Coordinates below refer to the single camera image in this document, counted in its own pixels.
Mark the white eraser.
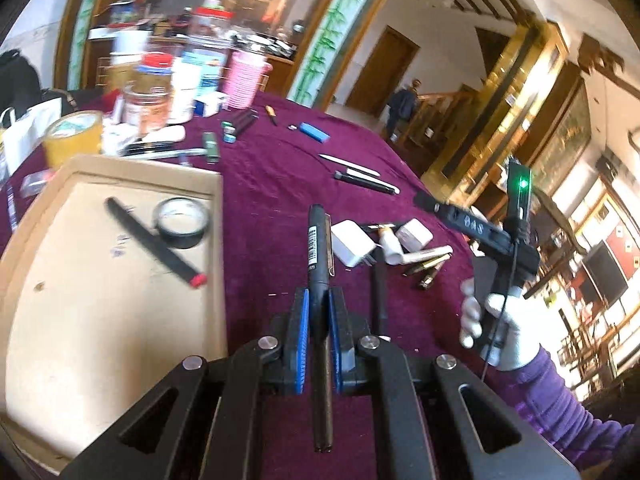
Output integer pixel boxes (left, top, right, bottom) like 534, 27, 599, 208
141, 125, 187, 145

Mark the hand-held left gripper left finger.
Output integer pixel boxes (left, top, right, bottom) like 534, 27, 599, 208
59, 287, 313, 480

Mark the yellow tape roll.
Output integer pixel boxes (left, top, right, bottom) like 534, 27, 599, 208
42, 110, 104, 170

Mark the black glossy pen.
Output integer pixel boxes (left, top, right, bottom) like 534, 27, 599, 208
120, 141, 176, 156

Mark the white paper bag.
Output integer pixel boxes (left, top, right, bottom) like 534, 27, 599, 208
0, 99, 63, 161

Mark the black tape roll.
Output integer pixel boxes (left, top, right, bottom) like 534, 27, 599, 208
152, 197, 212, 250

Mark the black marker with red end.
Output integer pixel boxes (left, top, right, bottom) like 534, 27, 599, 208
105, 196, 207, 289

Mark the wooden stair railing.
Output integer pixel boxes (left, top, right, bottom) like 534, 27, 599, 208
400, 85, 481, 161

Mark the white charger adapter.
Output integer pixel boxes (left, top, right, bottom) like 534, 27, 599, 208
395, 218, 434, 252
330, 220, 377, 268

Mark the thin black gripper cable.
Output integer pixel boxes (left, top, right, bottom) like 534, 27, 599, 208
481, 245, 521, 381

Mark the wooden door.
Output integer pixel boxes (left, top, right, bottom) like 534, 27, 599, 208
345, 26, 420, 116

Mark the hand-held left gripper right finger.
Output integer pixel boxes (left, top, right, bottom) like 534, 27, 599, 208
327, 287, 581, 480

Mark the gold framed glass cabinet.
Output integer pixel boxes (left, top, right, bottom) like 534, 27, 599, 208
422, 20, 568, 196

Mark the person's right hand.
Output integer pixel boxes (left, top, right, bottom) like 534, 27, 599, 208
459, 280, 543, 371

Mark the small red lid jar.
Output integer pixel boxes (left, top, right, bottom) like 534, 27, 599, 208
137, 52, 176, 91

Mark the silver pen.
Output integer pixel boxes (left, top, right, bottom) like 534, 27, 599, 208
122, 148, 208, 161

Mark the cardboard box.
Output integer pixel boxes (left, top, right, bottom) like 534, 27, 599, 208
0, 154, 226, 476

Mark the clear jar with red lid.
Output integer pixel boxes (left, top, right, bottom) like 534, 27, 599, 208
182, 7, 233, 106

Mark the black stick pen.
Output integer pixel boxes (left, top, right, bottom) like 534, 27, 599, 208
370, 260, 391, 336

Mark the narrow bamboo painted panel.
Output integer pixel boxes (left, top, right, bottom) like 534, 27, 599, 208
67, 0, 113, 91

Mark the dark gold pen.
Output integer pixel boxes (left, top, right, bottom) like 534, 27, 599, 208
417, 266, 443, 291

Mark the person's right forearm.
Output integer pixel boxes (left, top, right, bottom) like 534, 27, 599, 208
500, 345, 636, 466

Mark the slim white pen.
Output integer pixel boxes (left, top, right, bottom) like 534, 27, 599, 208
319, 154, 381, 177

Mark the black bag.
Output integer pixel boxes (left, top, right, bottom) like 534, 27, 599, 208
0, 50, 66, 111

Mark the white tube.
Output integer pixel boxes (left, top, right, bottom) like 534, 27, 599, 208
377, 226, 407, 266

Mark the black markers pair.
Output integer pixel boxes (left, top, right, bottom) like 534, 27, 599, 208
221, 110, 258, 136

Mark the white pill bottle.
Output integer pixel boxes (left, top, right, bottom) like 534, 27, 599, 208
167, 55, 206, 123

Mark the blue lighter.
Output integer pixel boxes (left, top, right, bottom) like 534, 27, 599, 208
300, 122, 332, 143

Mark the thick black pen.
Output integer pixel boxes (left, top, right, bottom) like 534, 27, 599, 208
334, 171, 396, 195

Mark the jar of wooden sticks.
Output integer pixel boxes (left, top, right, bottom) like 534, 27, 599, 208
122, 82, 173, 136

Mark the small blue white box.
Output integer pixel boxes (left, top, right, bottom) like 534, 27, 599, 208
192, 92, 228, 117

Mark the wide bamboo painted panel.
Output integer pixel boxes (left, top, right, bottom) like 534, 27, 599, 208
287, 0, 381, 106

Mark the pink knitted bottle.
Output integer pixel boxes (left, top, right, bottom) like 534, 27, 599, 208
222, 50, 273, 110

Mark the white cylinder pen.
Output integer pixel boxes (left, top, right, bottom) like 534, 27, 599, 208
402, 245, 454, 265

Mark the purple velvet tablecloth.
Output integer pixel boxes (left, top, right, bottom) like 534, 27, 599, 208
0, 90, 566, 480

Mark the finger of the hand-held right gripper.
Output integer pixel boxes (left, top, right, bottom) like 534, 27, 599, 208
414, 193, 451, 215

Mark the blue pen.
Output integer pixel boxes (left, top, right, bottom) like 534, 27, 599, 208
4, 185, 18, 233

